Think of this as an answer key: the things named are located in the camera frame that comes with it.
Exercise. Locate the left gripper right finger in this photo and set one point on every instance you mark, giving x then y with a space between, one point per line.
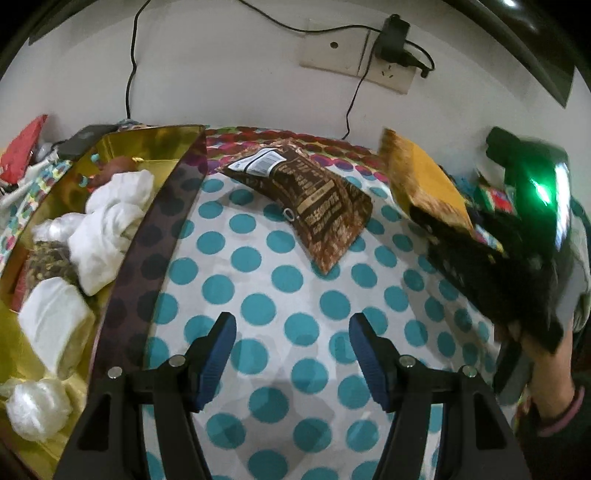
477 442

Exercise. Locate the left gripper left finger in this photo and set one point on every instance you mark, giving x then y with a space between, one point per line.
107 441

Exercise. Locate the clear plastic bag bundle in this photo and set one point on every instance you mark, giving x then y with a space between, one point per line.
37 410

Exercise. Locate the yellow snack bag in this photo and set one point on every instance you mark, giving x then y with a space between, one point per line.
416 180

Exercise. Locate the white cloth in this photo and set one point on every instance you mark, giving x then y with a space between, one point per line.
57 322

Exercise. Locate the dried flower ball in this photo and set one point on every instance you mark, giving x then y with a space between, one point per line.
49 259

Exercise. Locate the white sock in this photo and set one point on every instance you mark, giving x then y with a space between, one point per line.
134 188
99 244

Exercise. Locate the person right hand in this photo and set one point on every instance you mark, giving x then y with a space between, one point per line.
551 386

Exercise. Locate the red green medicine box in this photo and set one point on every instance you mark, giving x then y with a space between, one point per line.
493 200

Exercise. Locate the gold storage box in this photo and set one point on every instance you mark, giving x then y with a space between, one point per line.
124 268

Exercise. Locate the brown snack bag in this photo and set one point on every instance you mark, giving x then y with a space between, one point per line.
326 211

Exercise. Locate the polka dot bed sheet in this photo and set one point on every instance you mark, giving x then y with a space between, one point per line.
292 402

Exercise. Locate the black power adapter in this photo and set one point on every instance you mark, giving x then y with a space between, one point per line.
390 44

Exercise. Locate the red packet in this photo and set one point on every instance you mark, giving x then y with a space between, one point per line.
17 156

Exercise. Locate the dark device on left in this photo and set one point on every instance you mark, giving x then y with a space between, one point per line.
76 146

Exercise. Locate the wall socket plate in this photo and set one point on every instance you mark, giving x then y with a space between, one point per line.
347 52

